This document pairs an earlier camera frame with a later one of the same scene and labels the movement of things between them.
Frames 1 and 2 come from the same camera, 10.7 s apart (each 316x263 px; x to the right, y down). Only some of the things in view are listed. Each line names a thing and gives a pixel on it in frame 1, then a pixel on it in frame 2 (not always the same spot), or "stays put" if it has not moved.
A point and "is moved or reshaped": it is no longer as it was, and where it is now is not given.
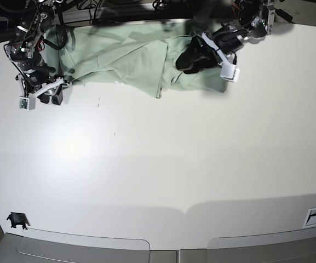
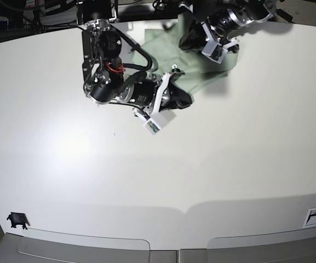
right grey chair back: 313,245 stays put
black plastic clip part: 18,218 stays put
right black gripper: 35,79 to 142,92
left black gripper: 226,39 to 223,22
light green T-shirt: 143,54 is moved or reshaped
